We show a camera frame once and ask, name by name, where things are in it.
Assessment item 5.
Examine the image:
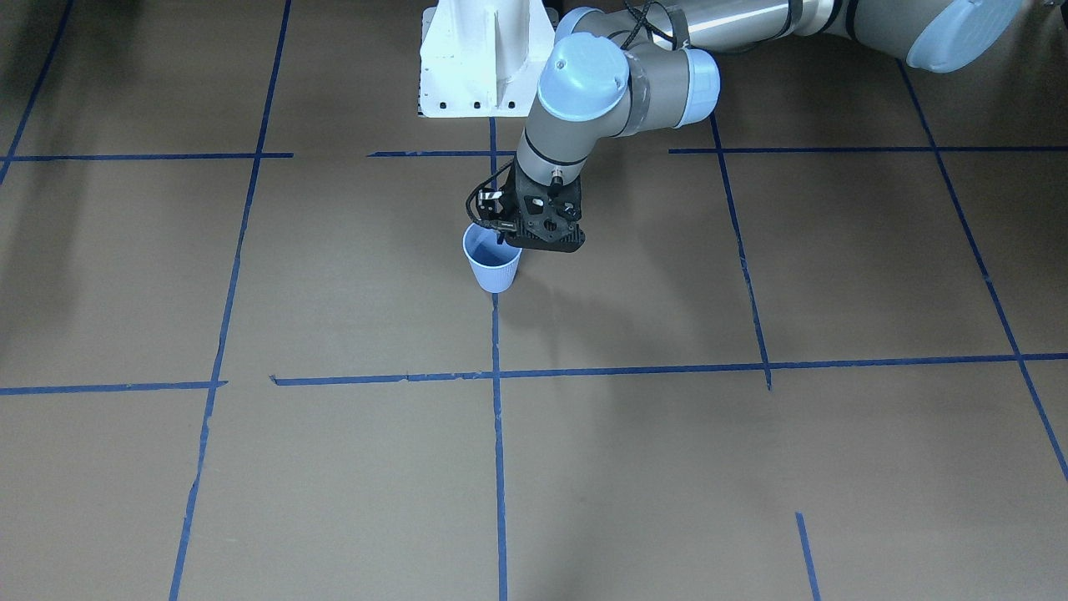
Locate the blue plastic cup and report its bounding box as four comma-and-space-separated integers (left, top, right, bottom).
461, 224, 522, 294

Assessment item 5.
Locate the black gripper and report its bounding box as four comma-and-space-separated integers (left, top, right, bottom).
480, 163, 585, 254

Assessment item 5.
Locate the black braided cable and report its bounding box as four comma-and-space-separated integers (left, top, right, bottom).
466, 159, 515, 225

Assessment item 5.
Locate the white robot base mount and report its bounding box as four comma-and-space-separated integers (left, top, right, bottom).
417, 1, 557, 118

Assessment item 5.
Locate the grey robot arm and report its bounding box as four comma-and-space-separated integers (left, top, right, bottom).
465, 1, 1021, 254

